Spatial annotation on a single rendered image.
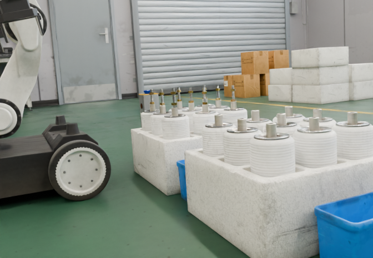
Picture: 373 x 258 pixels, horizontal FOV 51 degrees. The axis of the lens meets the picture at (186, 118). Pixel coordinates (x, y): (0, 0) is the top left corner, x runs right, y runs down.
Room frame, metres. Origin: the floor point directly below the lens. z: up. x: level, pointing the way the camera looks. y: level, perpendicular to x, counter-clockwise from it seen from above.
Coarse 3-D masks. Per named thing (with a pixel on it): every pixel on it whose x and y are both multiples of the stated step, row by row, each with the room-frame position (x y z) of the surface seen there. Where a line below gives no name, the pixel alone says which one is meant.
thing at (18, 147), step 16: (48, 128) 1.64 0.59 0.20; (64, 128) 1.62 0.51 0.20; (0, 144) 1.47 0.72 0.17; (16, 144) 1.45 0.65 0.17; (32, 144) 1.42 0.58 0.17; (48, 144) 1.40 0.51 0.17; (0, 160) 1.20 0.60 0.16; (16, 160) 1.22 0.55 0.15; (32, 160) 1.24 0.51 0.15; (48, 160) 1.26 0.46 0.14; (0, 176) 1.20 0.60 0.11; (16, 176) 1.22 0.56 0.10; (32, 176) 1.24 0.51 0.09; (48, 176) 1.26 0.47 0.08; (0, 192) 1.20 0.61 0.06; (16, 192) 1.22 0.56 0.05; (32, 192) 1.24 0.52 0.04
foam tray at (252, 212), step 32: (192, 160) 1.03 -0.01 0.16; (352, 160) 0.85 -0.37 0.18; (192, 192) 1.04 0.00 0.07; (224, 192) 0.87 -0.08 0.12; (256, 192) 0.75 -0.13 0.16; (288, 192) 0.75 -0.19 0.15; (320, 192) 0.78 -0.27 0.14; (352, 192) 0.82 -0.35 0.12; (224, 224) 0.88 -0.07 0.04; (256, 224) 0.75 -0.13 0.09; (288, 224) 0.75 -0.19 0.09; (256, 256) 0.76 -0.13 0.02; (288, 256) 0.74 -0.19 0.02
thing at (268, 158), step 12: (252, 144) 0.81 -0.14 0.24; (264, 144) 0.78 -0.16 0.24; (276, 144) 0.78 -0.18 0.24; (288, 144) 0.78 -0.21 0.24; (252, 156) 0.81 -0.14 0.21; (264, 156) 0.78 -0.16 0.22; (276, 156) 0.78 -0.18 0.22; (288, 156) 0.79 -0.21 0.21; (252, 168) 0.82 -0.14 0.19; (264, 168) 0.79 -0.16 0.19; (276, 168) 0.78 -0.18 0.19; (288, 168) 0.78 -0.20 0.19
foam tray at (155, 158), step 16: (144, 144) 1.42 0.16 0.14; (160, 144) 1.26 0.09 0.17; (176, 144) 1.25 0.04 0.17; (192, 144) 1.27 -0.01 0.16; (144, 160) 1.44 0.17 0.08; (160, 160) 1.27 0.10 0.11; (176, 160) 1.25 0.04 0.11; (144, 176) 1.45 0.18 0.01; (160, 176) 1.28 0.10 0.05; (176, 176) 1.25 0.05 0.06; (176, 192) 1.24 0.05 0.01
